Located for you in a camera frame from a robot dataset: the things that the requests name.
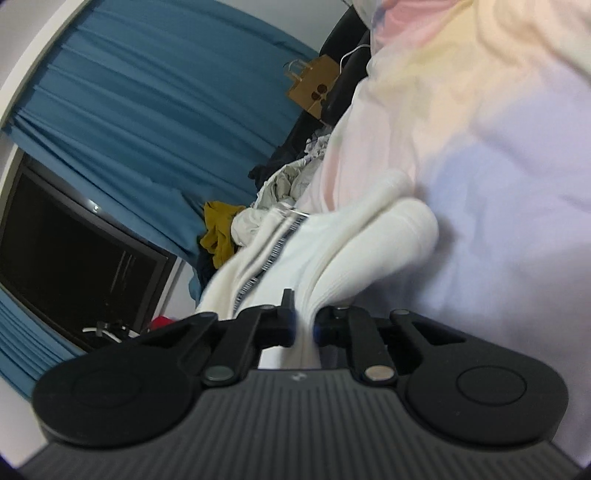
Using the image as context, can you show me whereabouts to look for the pastel tie-dye garment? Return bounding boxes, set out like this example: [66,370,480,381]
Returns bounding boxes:
[295,0,591,367]

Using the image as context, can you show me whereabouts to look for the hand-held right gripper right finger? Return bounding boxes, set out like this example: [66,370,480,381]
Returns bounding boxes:
[314,305,467,384]

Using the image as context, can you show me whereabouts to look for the brown paper bag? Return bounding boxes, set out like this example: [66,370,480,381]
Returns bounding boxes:
[284,54,345,121]

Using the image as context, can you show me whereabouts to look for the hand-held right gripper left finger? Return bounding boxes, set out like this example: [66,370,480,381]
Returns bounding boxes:
[139,289,297,387]

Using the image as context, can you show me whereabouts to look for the white cable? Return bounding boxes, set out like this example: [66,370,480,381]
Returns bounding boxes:
[82,323,141,346]

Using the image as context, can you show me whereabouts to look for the grey white crumpled clothes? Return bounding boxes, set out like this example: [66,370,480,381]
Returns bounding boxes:
[231,126,333,252]

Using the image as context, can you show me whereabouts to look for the blue curtain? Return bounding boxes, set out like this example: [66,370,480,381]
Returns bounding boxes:
[0,0,324,398]

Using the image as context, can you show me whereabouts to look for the black monitor screen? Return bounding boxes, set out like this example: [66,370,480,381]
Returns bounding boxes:
[0,154,178,354]

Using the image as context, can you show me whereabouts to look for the white garment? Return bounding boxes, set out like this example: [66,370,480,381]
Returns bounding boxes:
[196,169,439,370]

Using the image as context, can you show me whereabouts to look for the black clothing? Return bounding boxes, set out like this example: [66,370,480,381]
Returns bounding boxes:
[188,4,377,305]

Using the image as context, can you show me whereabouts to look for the mustard yellow cloth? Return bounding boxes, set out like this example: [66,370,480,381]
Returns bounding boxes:
[198,200,247,268]

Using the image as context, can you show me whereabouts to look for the white wire hanger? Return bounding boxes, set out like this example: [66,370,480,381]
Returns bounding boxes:
[338,44,370,70]

